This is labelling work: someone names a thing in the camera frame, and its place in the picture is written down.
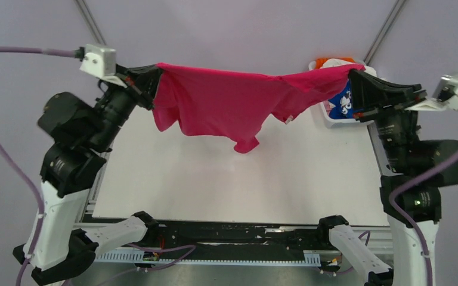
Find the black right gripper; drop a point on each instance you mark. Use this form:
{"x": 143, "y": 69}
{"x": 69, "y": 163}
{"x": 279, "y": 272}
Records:
{"x": 367, "y": 90}

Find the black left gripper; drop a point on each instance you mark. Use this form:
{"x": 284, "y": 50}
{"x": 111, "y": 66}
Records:
{"x": 147, "y": 77}

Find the pink t-shirt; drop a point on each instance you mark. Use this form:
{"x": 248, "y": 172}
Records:
{"x": 235, "y": 105}

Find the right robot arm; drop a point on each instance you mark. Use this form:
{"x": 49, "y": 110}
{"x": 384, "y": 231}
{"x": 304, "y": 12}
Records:
{"x": 411, "y": 196}

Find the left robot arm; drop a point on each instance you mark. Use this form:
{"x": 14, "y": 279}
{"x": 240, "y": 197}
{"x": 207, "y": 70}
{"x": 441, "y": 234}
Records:
{"x": 56, "y": 250}

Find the blue t-shirt in basket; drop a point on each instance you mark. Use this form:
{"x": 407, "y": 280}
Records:
{"x": 341, "y": 104}

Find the white t-shirt in basket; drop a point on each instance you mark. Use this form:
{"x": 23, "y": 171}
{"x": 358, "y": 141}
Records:
{"x": 335, "y": 62}

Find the white perforated laundry basket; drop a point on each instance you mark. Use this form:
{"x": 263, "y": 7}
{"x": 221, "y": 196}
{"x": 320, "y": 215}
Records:
{"x": 333, "y": 123}

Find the orange t-shirt in basket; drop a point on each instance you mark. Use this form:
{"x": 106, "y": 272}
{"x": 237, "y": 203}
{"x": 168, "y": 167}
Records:
{"x": 318, "y": 62}

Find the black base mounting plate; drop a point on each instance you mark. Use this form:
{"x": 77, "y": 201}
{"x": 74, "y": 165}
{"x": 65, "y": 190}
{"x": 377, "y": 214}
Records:
{"x": 231, "y": 251}

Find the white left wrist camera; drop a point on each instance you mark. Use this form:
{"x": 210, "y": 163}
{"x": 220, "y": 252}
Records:
{"x": 99, "y": 61}

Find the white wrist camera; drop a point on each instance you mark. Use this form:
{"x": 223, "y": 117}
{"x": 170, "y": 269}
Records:
{"x": 99, "y": 61}
{"x": 444, "y": 98}

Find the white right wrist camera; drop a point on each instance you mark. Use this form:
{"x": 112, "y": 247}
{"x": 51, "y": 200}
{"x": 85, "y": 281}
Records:
{"x": 444, "y": 98}

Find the aluminium frame rail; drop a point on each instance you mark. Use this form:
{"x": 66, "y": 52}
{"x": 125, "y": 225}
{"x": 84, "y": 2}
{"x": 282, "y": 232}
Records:
{"x": 305, "y": 236}

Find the white slotted cable duct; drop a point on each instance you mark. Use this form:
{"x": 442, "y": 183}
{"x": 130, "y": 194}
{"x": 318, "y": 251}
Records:
{"x": 126, "y": 255}

